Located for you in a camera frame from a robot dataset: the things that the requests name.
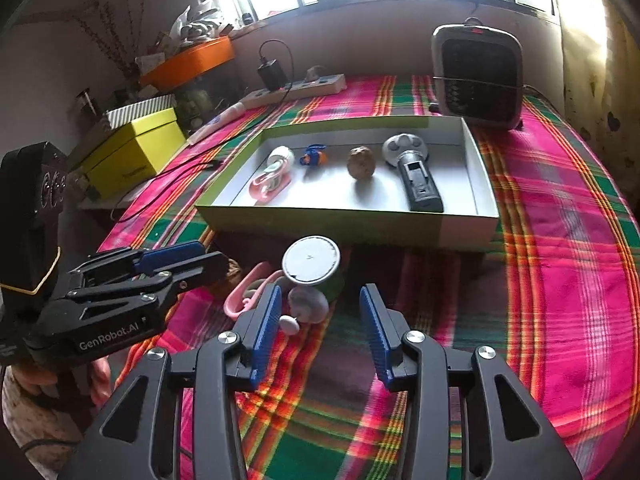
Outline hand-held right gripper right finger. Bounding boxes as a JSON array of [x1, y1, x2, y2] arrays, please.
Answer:
[[360, 284, 583, 480]]

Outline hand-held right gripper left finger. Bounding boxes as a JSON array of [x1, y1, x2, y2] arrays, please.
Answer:
[[60, 284, 283, 480]]

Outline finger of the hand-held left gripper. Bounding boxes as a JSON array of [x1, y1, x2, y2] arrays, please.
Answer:
[[72, 241, 207, 286], [67, 252, 231, 311]]

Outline shallow cardboard box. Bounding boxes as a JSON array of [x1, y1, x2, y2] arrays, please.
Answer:
[[194, 115, 501, 252]]

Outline blue paracord keychain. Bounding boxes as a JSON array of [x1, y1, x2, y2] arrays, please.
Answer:
[[299, 143, 328, 167]]

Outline person's left hand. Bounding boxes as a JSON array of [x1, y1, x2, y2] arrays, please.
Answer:
[[12, 355, 112, 408]]

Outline yellow cardboard box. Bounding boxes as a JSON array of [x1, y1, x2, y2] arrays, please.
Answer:
[[80, 107, 187, 196]]

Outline white cream tube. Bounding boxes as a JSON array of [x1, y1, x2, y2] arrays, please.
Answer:
[[187, 101, 246, 143]]

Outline striped box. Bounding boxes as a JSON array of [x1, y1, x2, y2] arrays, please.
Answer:
[[102, 94, 177, 131]]

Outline glass tank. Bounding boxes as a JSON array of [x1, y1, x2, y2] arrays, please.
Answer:
[[172, 62, 241, 126]]

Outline plaid blanket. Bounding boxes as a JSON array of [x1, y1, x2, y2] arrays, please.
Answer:
[[95, 74, 640, 480]]

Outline orange tray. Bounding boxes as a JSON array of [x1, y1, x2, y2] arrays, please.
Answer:
[[140, 36, 236, 87]]

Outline black charger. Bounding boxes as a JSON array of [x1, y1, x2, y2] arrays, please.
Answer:
[[256, 59, 282, 92]]

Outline dried twig bouquet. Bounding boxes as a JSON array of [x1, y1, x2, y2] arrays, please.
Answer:
[[75, 0, 153, 81]]

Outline white power strip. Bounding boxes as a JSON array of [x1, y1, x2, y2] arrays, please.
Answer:
[[242, 73, 347, 108]]

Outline crumpled white packets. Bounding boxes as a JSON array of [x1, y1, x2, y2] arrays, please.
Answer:
[[170, 5, 236, 43]]

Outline grey space heater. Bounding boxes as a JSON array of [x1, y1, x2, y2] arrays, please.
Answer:
[[431, 17, 524, 132]]

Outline patterned curtain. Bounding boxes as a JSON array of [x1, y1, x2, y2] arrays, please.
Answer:
[[555, 0, 640, 161]]

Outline black charging cable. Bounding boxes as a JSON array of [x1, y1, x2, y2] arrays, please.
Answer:
[[111, 39, 296, 223]]

